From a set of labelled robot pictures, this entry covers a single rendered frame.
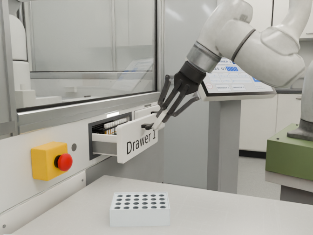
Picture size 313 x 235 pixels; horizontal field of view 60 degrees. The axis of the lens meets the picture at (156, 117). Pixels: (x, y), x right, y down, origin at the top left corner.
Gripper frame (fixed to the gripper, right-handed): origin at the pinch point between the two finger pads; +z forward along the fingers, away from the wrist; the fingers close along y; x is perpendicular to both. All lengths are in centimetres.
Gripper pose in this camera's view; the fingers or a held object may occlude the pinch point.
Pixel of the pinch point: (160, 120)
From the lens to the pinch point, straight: 86.9
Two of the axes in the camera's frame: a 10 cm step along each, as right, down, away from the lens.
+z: -5.3, 7.8, 3.2
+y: -7.7, -6.1, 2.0
